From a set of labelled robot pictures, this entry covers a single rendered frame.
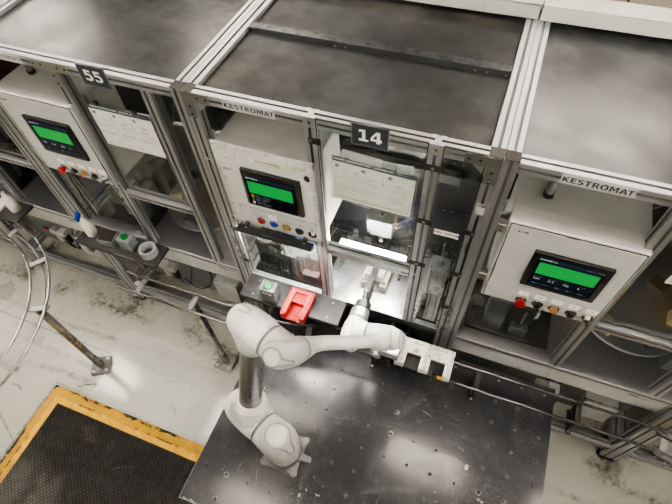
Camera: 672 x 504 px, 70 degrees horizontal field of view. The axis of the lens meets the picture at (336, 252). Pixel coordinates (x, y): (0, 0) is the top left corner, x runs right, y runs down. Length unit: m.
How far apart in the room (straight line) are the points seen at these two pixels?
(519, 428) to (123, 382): 2.45
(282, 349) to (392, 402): 0.93
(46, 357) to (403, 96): 3.05
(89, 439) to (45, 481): 0.30
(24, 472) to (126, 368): 0.78
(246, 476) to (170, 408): 1.10
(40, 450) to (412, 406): 2.30
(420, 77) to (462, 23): 0.39
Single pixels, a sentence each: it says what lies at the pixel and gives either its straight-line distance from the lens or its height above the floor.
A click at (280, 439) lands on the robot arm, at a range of 2.14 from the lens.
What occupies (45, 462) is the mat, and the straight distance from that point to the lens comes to 3.58.
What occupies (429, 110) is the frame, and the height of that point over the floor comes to 2.01.
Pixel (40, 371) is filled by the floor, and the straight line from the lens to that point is 3.87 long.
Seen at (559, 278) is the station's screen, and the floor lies 1.60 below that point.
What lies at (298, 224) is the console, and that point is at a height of 1.46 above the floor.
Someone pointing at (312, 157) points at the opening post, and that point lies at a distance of 1.70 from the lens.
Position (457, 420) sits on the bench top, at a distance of 2.47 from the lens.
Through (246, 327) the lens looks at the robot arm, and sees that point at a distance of 1.74.
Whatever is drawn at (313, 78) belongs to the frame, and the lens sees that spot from 1.77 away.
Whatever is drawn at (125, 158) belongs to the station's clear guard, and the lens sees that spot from 2.37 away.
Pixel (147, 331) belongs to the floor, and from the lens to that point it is 3.66.
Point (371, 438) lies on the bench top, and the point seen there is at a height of 0.68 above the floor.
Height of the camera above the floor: 3.00
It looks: 54 degrees down
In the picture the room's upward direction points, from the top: 4 degrees counter-clockwise
